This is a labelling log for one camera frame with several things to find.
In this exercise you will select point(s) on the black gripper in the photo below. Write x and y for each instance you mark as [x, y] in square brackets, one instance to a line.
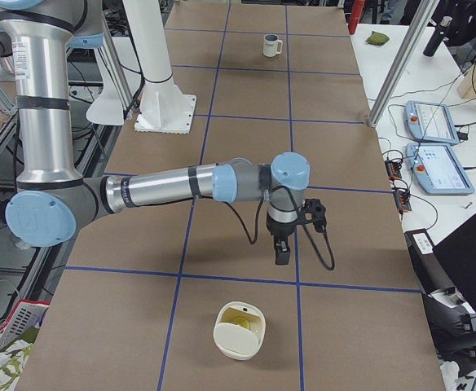
[279, 229]

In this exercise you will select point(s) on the white mug grey inside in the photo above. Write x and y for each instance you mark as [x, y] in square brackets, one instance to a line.
[272, 45]

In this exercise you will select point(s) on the yellow lemon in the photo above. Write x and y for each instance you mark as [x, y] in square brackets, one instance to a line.
[242, 322]

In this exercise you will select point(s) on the cream waste bin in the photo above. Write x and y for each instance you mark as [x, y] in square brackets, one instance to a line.
[234, 341]

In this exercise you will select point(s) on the brown table mat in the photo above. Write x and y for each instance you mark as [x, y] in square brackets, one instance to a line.
[136, 305]

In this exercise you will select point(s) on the black box with label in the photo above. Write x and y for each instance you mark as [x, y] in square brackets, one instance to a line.
[427, 268]

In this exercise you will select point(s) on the blue teach pendant tablet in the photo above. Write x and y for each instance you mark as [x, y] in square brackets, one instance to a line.
[430, 122]

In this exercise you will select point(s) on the green bean bag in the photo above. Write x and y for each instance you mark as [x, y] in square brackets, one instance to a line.
[377, 39]

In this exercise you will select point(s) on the black thermos bottle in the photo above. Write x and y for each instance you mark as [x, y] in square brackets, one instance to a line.
[437, 37]

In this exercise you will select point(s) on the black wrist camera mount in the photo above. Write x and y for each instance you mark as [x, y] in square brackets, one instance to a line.
[313, 212]

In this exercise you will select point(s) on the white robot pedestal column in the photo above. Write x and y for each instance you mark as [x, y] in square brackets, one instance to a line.
[163, 107]

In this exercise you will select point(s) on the grey aluminium frame post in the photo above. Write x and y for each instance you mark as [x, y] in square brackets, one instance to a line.
[415, 30]

